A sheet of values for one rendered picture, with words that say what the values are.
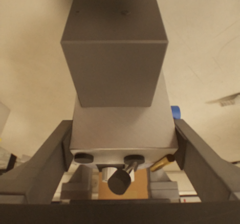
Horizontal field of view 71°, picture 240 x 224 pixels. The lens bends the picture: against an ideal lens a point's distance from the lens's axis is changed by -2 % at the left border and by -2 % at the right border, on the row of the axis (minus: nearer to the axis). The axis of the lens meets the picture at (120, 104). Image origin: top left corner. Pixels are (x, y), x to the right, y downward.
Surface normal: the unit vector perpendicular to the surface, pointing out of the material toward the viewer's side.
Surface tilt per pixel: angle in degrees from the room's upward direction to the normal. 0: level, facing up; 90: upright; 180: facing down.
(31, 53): 0
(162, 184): 90
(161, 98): 90
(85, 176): 90
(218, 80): 0
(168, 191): 90
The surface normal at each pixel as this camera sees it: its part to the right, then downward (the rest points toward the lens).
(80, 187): 0.00, -0.56
